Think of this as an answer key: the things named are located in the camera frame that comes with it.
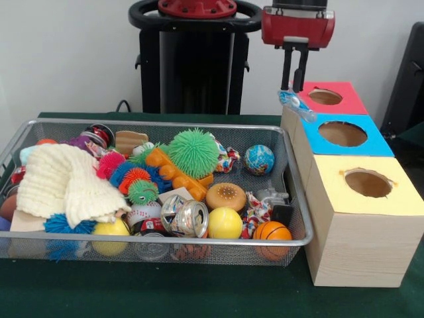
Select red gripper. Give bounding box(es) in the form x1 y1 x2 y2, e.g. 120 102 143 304
260 7 336 93

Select crushed clear plastic bottle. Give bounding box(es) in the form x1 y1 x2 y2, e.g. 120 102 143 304
277 86 318 123

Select green spiky rubber ball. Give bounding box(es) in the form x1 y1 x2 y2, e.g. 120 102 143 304
168 128 221 180

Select cream waffle cloth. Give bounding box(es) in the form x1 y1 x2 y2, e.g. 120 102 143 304
16 142 133 229

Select wooden box with three holes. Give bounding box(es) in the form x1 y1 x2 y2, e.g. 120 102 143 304
280 80 424 288

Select black upright panel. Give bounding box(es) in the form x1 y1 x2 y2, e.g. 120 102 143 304
380 21 424 133

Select side table with green cloth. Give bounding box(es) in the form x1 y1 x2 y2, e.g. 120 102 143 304
396 123 424 156

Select orange toy basketball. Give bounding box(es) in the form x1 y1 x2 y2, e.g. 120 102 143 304
252 221 293 262

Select opened silver drink can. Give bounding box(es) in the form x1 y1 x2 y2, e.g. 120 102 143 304
160 194 210 239

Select white baseball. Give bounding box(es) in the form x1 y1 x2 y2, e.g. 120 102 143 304
125 201 163 228

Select orange plush toy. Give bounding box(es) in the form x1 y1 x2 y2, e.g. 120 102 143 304
112 209 132 223

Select purple spiky rubber ball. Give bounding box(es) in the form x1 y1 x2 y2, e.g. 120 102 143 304
61 134 92 150

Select blue spiky ball with eyes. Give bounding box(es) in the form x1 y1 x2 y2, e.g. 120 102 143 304
43 213 99 235

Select mint knitted cloth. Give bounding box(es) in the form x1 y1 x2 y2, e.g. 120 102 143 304
19 145 37 165

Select plain wooden block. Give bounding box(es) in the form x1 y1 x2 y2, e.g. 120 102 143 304
9 210 47 232

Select brown toy football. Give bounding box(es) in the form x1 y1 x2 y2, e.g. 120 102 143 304
0 194 18 221

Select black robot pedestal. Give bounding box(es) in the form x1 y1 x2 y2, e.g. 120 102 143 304
128 0 266 115

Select shallow wire mesh bin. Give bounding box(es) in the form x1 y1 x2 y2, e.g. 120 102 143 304
0 118 315 266

